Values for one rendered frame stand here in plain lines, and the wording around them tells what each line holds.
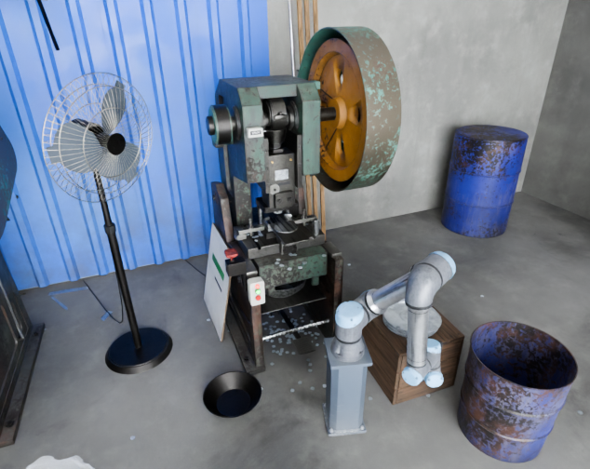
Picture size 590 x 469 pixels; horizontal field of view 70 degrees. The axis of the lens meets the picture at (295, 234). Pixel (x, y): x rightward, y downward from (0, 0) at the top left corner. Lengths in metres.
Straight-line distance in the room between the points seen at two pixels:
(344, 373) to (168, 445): 0.91
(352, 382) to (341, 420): 0.24
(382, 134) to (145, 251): 2.22
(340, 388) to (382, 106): 1.27
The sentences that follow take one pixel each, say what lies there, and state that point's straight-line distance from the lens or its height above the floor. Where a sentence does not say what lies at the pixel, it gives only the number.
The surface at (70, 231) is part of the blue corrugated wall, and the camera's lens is 3.47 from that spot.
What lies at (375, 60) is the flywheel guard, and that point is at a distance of 2.04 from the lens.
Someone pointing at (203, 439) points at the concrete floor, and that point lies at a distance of 2.27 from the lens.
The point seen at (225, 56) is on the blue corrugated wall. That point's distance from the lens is 3.24.
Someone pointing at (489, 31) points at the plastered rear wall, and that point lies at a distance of 4.45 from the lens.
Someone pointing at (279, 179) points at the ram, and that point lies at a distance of 2.18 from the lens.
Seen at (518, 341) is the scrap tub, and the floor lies 0.38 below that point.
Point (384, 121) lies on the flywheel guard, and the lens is 1.99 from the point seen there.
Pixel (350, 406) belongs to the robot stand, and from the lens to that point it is 2.11.
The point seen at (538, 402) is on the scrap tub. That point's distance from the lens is 2.05.
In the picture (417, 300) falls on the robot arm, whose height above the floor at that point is 0.89.
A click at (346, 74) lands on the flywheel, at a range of 2.24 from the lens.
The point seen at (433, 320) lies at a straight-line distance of 2.30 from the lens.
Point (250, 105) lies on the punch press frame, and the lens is 2.00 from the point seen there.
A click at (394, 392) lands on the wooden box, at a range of 2.32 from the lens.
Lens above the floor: 1.79
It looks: 27 degrees down
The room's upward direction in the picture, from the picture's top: 1 degrees counter-clockwise
